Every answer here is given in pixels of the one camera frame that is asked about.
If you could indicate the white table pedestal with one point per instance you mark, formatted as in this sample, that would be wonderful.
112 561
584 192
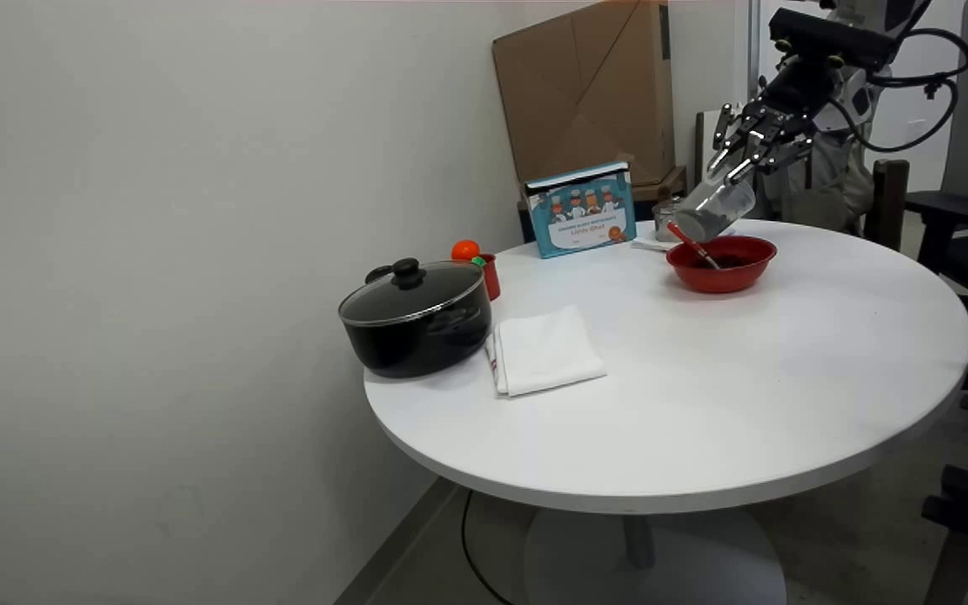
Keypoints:
654 558

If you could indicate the brown cardboard sheet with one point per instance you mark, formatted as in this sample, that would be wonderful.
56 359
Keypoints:
585 87

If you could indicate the clear plastic container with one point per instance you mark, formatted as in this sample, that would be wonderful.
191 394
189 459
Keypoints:
654 240

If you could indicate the clear plastic measuring jug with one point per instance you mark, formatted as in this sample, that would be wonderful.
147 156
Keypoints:
706 205

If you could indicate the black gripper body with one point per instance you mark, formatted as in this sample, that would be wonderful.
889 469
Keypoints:
798 95

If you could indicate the orange ball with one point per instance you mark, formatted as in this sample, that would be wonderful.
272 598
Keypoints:
466 248

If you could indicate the black cooking pot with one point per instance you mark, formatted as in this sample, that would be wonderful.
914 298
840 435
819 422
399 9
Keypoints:
417 339

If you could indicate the red bowl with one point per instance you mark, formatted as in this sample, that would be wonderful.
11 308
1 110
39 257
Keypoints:
729 272

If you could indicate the black office chair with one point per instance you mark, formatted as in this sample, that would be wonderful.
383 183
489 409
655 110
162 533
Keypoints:
967 240

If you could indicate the metal spoon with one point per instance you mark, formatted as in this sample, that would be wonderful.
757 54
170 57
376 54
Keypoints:
690 243

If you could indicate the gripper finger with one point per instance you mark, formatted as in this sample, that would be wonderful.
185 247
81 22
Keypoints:
729 138
773 151

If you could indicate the white folded napkin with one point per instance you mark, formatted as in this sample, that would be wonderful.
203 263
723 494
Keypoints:
544 348

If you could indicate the blue picture box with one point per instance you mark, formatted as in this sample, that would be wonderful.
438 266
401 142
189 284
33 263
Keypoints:
579 211

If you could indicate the glass pot lid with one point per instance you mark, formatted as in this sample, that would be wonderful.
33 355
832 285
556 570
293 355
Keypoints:
410 289

